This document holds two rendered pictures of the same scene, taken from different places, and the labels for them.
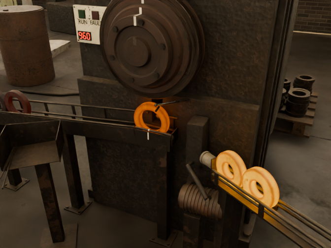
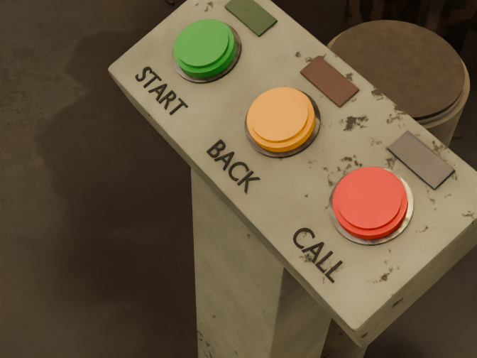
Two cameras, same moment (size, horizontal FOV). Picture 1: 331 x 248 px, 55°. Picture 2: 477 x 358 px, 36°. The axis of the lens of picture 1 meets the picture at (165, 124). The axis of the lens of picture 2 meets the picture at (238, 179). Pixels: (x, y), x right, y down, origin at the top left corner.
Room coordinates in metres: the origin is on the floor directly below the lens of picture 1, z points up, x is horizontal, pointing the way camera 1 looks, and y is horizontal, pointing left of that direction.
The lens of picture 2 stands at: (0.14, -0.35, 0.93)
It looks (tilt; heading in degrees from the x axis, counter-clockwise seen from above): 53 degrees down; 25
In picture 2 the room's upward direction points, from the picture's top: 3 degrees clockwise
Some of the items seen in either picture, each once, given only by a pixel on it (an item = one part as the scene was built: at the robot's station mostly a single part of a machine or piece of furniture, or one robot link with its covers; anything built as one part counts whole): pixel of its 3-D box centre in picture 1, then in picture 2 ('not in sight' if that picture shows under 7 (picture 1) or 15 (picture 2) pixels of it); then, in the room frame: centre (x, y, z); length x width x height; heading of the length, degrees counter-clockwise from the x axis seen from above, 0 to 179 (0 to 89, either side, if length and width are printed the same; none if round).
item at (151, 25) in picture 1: (138, 50); not in sight; (1.27, 0.11, 1.12); 0.28 x 0.06 x 0.28; 66
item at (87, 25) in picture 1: (97, 25); not in sight; (1.60, 0.33, 1.15); 0.26 x 0.02 x 0.18; 66
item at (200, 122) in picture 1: (197, 141); not in sight; (1.28, -0.15, 0.68); 0.11 x 0.08 x 0.24; 156
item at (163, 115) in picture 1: (151, 120); not in sight; (1.36, 0.07, 0.75); 0.18 x 0.03 x 0.18; 65
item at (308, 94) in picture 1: (254, 88); not in sight; (3.07, -0.93, 0.22); 1.20 x 0.81 x 0.44; 64
